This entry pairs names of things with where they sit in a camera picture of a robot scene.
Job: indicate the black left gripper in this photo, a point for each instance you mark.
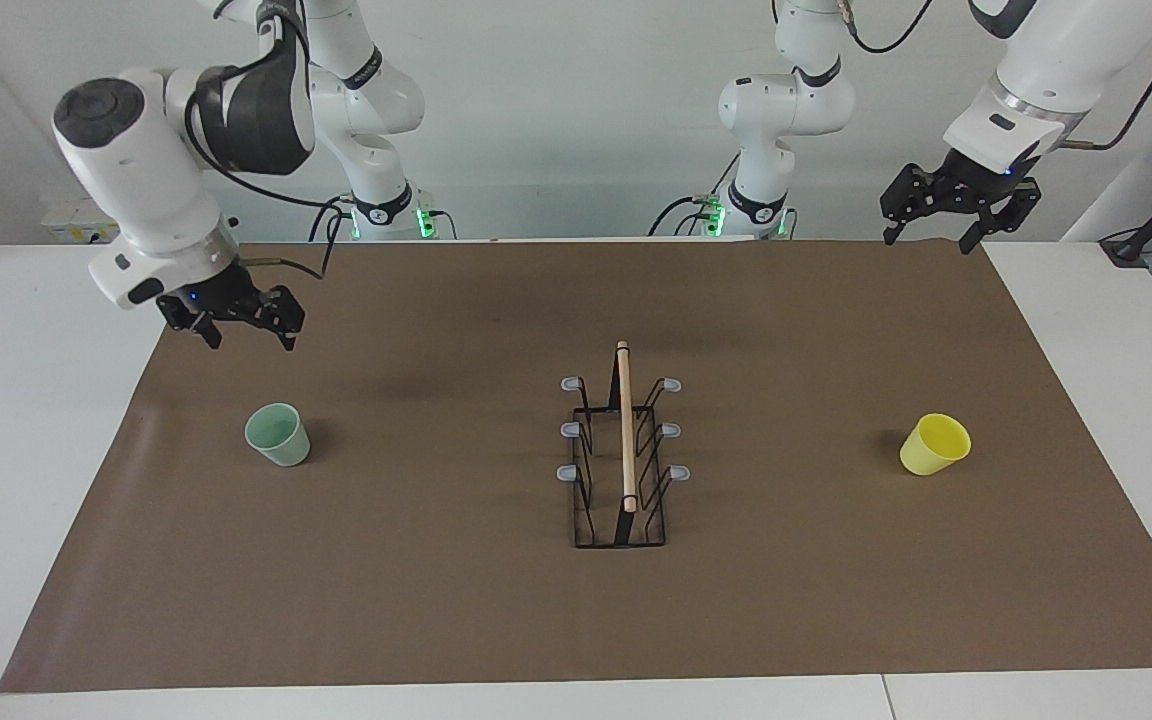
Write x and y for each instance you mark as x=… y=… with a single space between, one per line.
x=976 y=178

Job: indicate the pale green plastic cup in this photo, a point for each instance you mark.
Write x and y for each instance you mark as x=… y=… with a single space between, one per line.
x=281 y=445

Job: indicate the yellow plastic cup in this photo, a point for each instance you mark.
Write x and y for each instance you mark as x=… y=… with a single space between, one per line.
x=931 y=450

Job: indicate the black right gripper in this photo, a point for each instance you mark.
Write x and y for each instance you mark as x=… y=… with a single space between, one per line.
x=221 y=300

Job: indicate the brown table mat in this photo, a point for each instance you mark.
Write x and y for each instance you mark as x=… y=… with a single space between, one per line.
x=416 y=560

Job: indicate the white box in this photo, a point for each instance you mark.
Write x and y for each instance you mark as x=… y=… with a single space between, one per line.
x=76 y=220

